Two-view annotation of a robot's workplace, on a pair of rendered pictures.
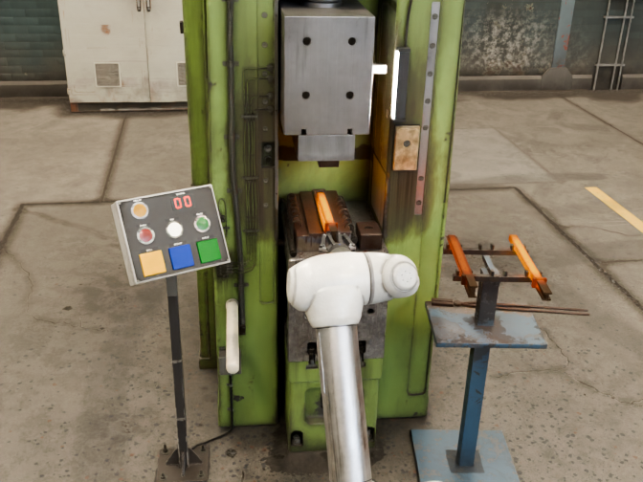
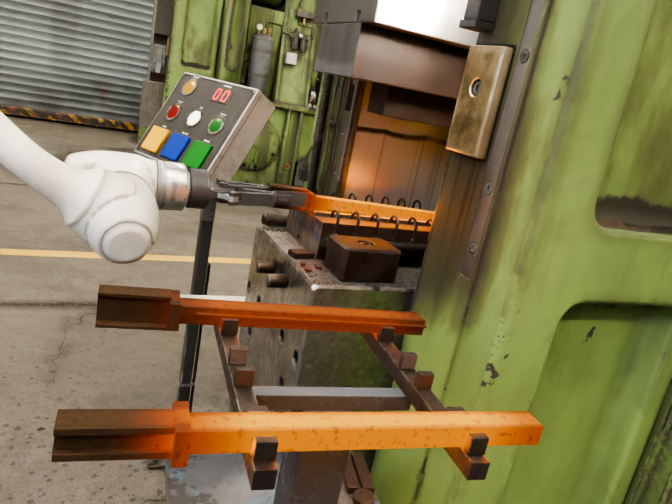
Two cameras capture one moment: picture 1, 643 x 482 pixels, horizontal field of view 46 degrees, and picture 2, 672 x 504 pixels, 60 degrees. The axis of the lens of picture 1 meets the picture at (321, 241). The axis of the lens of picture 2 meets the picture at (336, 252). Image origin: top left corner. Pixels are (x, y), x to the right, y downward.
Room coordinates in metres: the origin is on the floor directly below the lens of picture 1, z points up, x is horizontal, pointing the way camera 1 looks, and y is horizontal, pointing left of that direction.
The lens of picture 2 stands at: (2.21, -1.18, 1.26)
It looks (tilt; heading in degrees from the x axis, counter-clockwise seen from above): 16 degrees down; 71
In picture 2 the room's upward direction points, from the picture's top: 11 degrees clockwise
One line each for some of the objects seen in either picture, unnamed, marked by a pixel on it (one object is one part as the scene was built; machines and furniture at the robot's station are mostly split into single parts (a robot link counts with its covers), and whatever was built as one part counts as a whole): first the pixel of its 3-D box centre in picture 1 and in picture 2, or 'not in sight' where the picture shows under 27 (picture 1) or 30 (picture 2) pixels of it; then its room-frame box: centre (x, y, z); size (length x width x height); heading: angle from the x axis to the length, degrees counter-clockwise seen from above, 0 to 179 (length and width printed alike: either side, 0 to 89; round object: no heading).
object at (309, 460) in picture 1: (319, 450); not in sight; (2.48, -0.01, 0.01); 0.58 x 0.39 x 0.01; 97
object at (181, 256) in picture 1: (181, 256); (176, 147); (2.27, 0.47, 1.01); 0.07 x 0.05 x 0.07; 122
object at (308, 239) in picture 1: (318, 218); (388, 231); (2.74, 0.02, 0.96); 0.42 x 0.20 x 0.09; 7
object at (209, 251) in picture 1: (208, 251); (198, 156); (2.32, 0.39, 1.01); 0.07 x 0.05 x 0.07; 122
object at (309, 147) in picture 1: (320, 130); (425, 69); (2.74, 0.02, 1.32); 0.42 x 0.20 x 0.10; 7
